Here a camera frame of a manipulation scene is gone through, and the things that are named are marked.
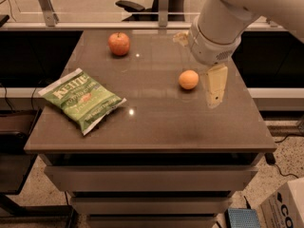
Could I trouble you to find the green chip bag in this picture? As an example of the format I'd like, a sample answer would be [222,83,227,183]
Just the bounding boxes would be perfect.
[38,68,126,136]

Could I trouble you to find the cardboard box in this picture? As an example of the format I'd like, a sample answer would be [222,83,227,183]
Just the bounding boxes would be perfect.
[260,178,304,228]

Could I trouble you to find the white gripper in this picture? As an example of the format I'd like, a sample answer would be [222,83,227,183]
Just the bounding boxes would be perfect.
[173,17,241,108]

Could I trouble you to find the orange fruit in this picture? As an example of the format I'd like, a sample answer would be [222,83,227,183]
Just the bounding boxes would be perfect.
[179,70,199,90]

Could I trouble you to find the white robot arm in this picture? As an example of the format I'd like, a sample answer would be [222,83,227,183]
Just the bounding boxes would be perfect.
[173,0,304,108]

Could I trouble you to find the black power cable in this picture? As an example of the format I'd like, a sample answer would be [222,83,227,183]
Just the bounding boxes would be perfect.
[265,152,300,180]

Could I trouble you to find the grey drawer cabinet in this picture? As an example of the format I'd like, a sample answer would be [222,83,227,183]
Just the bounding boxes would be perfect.
[45,163,257,228]

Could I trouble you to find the blue perforated box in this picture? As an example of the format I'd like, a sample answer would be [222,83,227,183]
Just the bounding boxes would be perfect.
[225,208,261,228]

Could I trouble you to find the red apple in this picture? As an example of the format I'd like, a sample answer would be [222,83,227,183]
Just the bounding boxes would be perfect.
[107,32,130,56]

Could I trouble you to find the black office chair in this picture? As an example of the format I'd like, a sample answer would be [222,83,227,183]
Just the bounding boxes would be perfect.
[115,0,189,23]

